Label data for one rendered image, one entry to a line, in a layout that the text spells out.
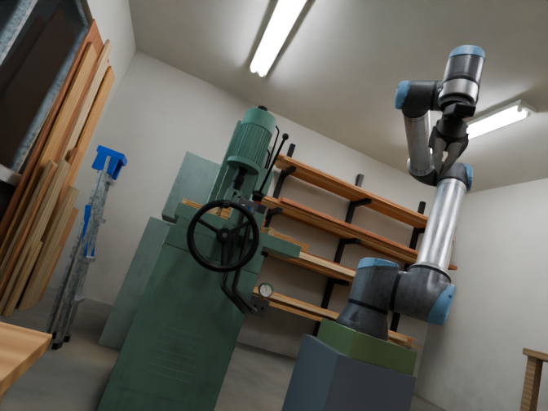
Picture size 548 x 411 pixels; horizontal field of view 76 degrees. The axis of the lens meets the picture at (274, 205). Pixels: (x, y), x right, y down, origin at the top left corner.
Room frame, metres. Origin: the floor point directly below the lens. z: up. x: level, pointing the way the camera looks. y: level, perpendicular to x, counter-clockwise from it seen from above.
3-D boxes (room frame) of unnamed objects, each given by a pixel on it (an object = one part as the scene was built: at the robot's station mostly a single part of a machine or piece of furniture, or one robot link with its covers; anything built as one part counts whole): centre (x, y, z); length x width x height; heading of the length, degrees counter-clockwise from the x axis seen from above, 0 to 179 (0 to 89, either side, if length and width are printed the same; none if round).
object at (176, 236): (1.84, 0.24, 0.76); 0.57 x 0.45 x 0.09; 11
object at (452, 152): (0.81, -0.39, 1.11); 0.06 x 0.03 x 0.09; 167
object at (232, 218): (1.55, 0.10, 0.91); 0.15 x 0.14 x 0.09; 101
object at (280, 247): (1.63, 0.12, 0.87); 0.61 x 0.30 x 0.06; 101
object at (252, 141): (1.72, 0.21, 1.35); 0.18 x 0.18 x 0.31
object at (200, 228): (1.66, 0.20, 0.82); 0.40 x 0.21 x 0.04; 101
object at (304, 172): (4.06, -1.04, 1.20); 2.71 x 0.56 x 2.40; 103
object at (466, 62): (0.82, -0.38, 1.39); 0.10 x 0.09 x 0.12; 151
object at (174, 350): (1.84, 0.24, 0.36); 0.58 x 0.45 x 0.71; 11
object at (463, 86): (0.82, -0.37, 1.30); 0.10 x 0.09 x 0.05; 77
